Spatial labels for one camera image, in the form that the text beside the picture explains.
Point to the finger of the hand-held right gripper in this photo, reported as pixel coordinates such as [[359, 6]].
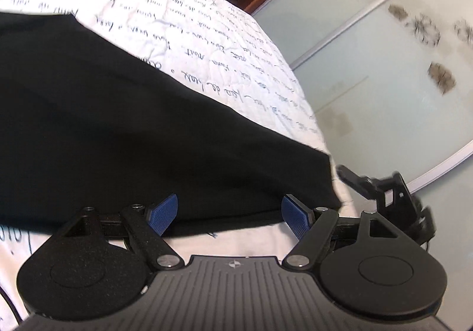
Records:
[[356, 181]]

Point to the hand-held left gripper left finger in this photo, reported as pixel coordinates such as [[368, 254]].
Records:
[[164, 213]]

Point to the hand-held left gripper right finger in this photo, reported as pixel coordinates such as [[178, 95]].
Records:
[[295, 217]]

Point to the black pants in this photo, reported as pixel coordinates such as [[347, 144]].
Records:
[[111, 113]]

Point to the frosted glass sliding door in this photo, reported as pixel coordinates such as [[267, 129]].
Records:
[[332, 2], [369, 102]]

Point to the white quilted printed blanket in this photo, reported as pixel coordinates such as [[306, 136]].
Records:
[[184, 13]]

